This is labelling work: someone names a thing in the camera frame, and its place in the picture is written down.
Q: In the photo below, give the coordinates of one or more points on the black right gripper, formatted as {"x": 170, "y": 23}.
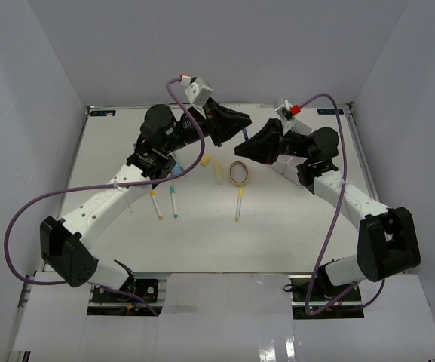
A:
{"x": 265, "y": 146}

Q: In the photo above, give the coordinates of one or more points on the blue pen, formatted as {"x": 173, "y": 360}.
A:
{"x": 245, "y": 135}

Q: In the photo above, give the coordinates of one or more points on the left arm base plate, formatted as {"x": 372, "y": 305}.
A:
{"x": 138, "y": 298}

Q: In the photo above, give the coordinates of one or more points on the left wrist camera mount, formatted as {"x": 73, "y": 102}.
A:
{"x": 196, "y": 89}

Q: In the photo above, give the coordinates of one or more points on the orange white pen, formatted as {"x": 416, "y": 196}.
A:
{"x": 155, "y": 204}

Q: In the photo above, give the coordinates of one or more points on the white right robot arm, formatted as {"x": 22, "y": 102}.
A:
{"x": 387, "y": 243}

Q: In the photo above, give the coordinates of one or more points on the teal tipped white pen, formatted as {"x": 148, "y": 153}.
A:
{"x": 173, "y": 201}

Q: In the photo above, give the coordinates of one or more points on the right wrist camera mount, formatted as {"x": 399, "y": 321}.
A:
{"x": 288, "y": 120}

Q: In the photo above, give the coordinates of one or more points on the yellow tipped white pen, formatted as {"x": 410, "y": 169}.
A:
{"x": 239, "y": 203}

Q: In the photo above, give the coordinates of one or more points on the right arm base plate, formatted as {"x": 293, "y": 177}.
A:
{"x": 347, "y": 307}

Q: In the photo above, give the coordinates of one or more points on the white divided organizer box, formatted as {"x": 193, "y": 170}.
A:
{"x": 286, "y": 166}

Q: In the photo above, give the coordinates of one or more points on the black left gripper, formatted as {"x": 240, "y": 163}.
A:
{"x": 221, "y": 124}

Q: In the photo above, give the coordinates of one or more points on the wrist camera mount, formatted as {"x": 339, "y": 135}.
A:
{"x": 196, "y": 89}
{"x": 288, "y": 120}

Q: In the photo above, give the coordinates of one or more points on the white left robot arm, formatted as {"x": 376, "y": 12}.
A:
{"x": 65, "y": 243}

